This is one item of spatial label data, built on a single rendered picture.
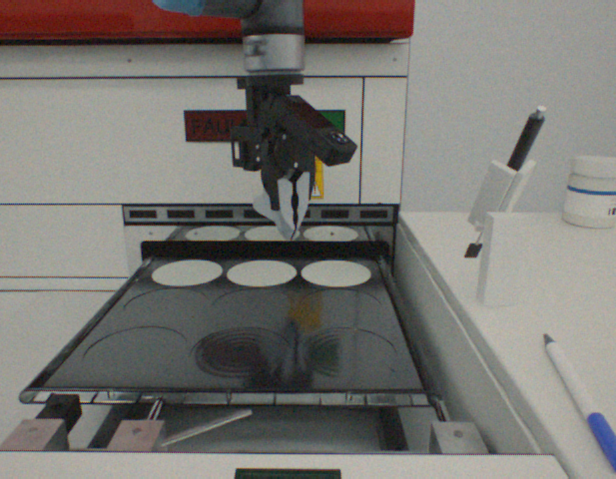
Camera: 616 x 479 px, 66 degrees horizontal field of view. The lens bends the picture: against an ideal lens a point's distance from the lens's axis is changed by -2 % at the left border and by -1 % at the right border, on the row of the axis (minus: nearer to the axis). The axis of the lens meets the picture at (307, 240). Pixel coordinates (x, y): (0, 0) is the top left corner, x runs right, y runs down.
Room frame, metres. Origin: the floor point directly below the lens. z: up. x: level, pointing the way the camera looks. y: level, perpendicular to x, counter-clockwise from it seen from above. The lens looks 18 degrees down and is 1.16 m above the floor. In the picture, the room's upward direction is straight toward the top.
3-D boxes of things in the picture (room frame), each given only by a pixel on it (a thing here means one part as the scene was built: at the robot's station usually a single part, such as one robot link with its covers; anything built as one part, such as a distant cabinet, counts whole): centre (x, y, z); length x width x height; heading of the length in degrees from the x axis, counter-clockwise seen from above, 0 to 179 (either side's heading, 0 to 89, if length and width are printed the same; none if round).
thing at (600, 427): (0.26, -0.18, 0.97); 0.14 x 0.01 x 0.01; 170
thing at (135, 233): (0.74, 0.08, 0.89); 0.44 x 0.02 x 0.10; 90
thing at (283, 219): (0.61, 0.05, 1.01); 0.06 x 0.03 x 0.09; 50
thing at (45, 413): (0.33, 0.21, 0.90); 0.04 x 0.02 x 0.03; 0
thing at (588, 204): (0.68, -0.42, 1.01); 0.07 x 0.07 x 0.10
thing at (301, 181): (0.63, 0.03, 1.01); 0.06 x 0.03 x 0.09; 50
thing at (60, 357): (0.53, 0.25, 0.90); 0.37 x 0.01 x 0.01; 0
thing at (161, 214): (0.75, 0.08, 0.96); 0.44 x 0.01 x 0.02; 90
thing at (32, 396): (0.35, 0.07, 0.90); 0.38 x 0.01 x 0.01; 90
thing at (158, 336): (0.53, 0.07, 0.90); 0.34 x 0.34 x 0.01; 0
